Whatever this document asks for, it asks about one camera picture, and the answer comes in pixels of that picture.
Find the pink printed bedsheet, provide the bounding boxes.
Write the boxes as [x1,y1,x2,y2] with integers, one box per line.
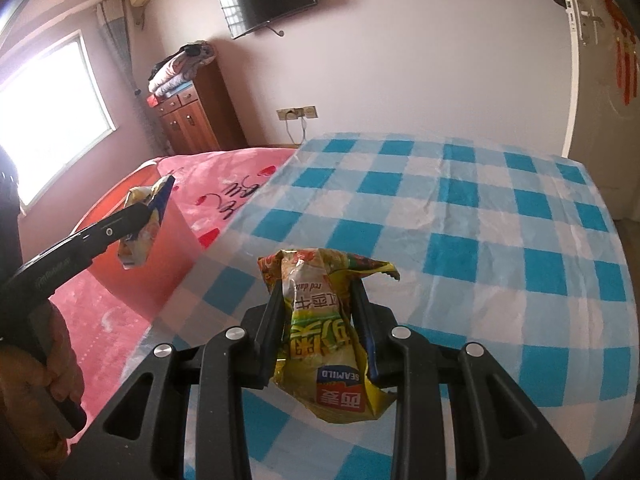
[30,146,301,480]

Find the grey curtain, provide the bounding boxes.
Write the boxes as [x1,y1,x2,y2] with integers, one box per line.
[95,0,173,157]

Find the yellow green snack bag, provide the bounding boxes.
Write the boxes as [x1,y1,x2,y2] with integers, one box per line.
[257,247,402,423]

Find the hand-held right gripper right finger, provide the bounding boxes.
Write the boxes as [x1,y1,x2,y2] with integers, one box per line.
[349,280,586,480]

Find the white power cable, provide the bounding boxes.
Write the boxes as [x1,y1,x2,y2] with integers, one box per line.
[284,115,307,144]

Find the red hanging knot decoration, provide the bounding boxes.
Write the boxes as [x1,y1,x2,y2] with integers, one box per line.
[602,0,640,107]

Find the yellow bread wrapper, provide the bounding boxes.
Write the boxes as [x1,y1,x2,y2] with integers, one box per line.
[117,176,176,271]

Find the folded blankets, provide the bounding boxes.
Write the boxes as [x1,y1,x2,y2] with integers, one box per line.
[147,40,218,98]

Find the white door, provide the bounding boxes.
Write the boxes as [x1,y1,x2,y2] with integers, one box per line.
[552,0,640,221]

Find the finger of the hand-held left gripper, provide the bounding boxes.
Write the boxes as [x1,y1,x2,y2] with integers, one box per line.
[70,206,152,264]
[144,176,176,227]

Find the person's left hand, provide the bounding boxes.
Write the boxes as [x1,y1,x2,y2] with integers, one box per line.
[0,305,86,480]

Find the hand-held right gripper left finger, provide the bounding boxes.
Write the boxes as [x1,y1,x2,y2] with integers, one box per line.
[60,281,288,480]

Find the silver door handle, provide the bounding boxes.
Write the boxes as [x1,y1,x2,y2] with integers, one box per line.
[565,0,607,47]

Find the brown wooden cabinet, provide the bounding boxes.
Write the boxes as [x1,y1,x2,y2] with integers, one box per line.
[147,57,248,156]

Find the bright window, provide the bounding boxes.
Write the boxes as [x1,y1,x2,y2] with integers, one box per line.
[0,30,116,211]

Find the blue white checked tablecloth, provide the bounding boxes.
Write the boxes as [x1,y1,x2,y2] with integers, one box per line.
[150,132,628,480]

